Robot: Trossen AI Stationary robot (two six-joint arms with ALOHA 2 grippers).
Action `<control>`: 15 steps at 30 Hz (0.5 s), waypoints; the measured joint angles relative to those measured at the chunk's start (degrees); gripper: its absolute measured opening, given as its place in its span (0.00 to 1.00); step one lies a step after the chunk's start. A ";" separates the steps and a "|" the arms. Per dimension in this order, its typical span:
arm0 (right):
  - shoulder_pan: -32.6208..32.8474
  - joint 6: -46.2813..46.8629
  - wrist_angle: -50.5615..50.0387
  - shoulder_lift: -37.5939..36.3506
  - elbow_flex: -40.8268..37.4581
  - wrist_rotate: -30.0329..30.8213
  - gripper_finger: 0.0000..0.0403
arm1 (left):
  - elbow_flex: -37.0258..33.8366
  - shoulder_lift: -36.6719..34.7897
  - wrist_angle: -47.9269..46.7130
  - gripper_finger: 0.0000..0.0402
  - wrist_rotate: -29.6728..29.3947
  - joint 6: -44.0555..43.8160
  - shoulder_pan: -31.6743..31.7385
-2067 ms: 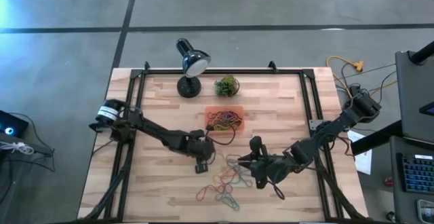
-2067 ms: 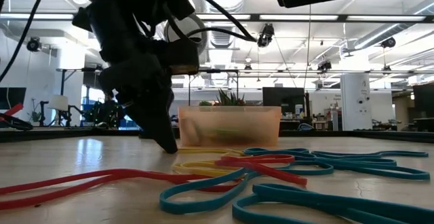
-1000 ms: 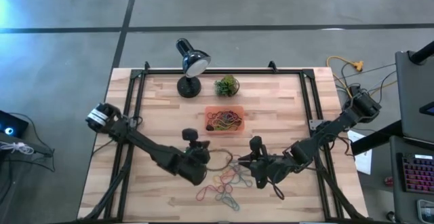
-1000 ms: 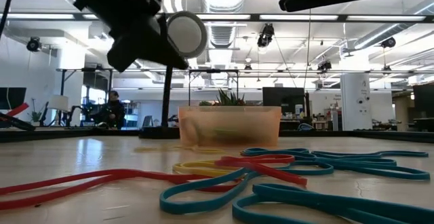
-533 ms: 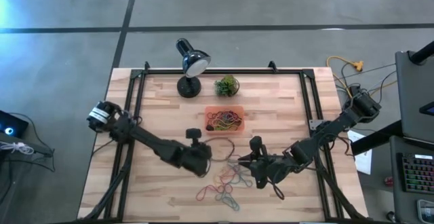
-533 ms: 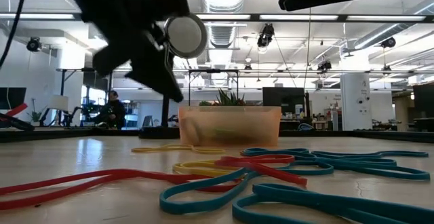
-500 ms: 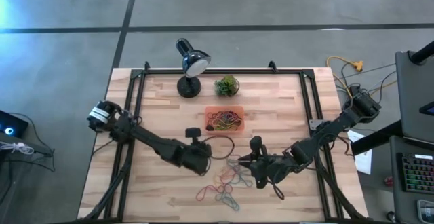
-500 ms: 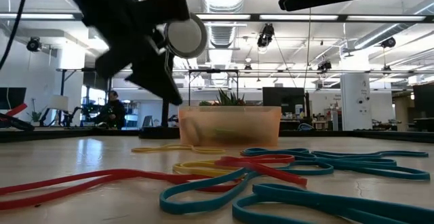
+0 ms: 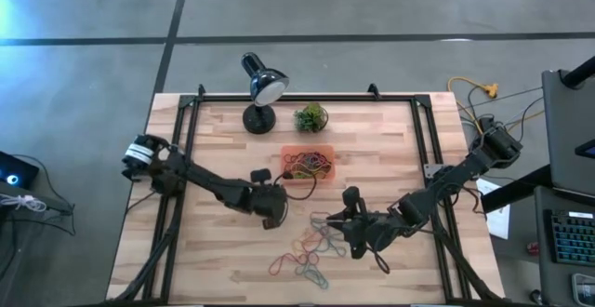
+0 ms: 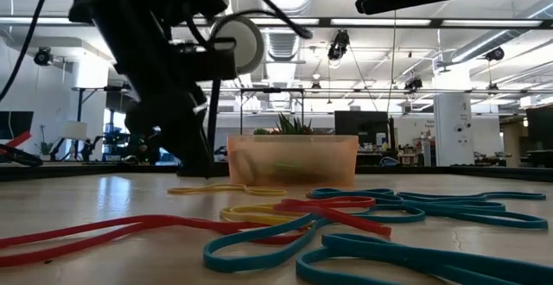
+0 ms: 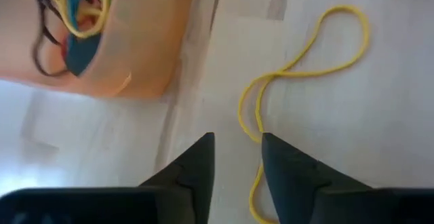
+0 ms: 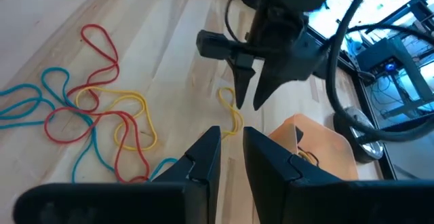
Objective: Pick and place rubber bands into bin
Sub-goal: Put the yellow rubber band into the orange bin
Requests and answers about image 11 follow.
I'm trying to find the blue rubber band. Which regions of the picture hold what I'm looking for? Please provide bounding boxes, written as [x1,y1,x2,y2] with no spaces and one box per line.
[64,0,103,78]

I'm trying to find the red rubber band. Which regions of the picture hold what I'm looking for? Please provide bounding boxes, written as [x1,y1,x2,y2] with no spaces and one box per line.
[59,33,71,62]

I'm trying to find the yellow rubber band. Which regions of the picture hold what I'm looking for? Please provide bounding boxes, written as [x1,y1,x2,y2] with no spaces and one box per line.
[237,4,371,224]
[50,0,115,39]

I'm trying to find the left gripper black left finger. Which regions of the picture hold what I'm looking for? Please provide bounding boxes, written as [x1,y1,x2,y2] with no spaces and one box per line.
[139,132,216,224]

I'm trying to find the orange translucent plastic bin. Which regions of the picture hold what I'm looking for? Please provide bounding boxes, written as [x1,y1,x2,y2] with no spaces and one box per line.
[0,0,199,99]

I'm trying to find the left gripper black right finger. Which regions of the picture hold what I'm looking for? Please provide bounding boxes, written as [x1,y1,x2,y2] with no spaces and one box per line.
[261,132,374,224]

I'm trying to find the large thin black rubber band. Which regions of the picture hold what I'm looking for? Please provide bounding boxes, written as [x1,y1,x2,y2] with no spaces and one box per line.
[31,0,71,78]

